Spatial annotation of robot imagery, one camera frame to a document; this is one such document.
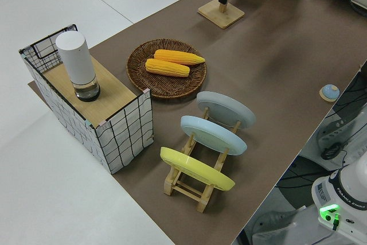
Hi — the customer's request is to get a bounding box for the wooden mug stand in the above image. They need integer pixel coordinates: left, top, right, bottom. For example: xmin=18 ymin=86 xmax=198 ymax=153
xmin=197 ymin=0 xmax=245 ymax=30

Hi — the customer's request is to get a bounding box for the yellow corn cob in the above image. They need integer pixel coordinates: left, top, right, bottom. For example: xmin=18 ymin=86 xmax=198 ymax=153
xmin=145 ymin=58 xmax=191 ymax=79
xmin=154 ymin=49 xmax=206 ymax=67

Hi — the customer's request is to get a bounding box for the brown table mat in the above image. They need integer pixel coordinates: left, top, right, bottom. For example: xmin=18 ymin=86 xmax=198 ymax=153
xmin=28 ymin=0 xmax=367 ymax=245

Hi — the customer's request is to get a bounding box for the round wicker basket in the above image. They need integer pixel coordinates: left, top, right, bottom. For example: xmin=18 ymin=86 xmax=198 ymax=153
xmin=126 ymin=38 xmax=208 ymax=103

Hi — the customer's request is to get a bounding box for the grey plate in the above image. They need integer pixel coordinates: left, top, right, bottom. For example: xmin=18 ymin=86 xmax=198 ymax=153
xmin=196 ymin=91 xmax=257 ymax=130

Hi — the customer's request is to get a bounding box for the blue bell on wooden base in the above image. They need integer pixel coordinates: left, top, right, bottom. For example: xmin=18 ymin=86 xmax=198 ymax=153
xmin=319 ymin=84 xmax=341 ymax=103

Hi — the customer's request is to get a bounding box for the light blue plate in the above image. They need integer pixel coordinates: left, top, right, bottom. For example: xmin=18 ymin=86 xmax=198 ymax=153
xmin=179 ymin=115 xmax=248 ymax=157

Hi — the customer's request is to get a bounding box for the white cylindrical grinder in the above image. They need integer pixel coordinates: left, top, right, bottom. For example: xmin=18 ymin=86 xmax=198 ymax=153
xmin=55 ymin=32 xmax=101 ymax=103

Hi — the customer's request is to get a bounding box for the grey mounting foot with holes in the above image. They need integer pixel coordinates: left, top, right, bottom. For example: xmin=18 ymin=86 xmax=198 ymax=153
xmin=316 ymin=110 xmax=356 ymax=158
xmin=251 ymin=209 xmax=302 ymax=245

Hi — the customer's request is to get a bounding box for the white box with black grid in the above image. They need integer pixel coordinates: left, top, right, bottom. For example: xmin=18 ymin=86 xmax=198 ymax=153
xmin=18 ymin=23 xmax=154 ymax=175

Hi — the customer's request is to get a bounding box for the yellow plate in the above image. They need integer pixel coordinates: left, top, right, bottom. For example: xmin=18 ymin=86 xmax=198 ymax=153
xmin=159 ymin=146 xmax=236 ymax=192

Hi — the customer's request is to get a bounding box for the wooden plate rack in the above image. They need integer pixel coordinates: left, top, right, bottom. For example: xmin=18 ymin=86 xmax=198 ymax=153
xmin=163 ymin=106 xmax=242 ymax=214

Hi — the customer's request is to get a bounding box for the black cable bundle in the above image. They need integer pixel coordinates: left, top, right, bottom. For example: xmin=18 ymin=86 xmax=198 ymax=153
xmin=332 ymin=77 xmax=367 ymax=121

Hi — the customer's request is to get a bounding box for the black round cable connector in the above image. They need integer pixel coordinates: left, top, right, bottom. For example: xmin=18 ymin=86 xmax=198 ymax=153
xmin=321 ymin=142 xmax=344 ymax=161

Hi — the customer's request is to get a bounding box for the black wire basket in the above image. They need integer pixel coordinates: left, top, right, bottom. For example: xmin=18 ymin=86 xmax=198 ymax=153
xmin=30 ymin=23 xmax=79 ymax=73

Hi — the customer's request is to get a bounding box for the green cable plug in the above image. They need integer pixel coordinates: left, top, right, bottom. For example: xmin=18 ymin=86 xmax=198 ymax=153
xmin=331 ymin=212 xmax=342 ymax=231

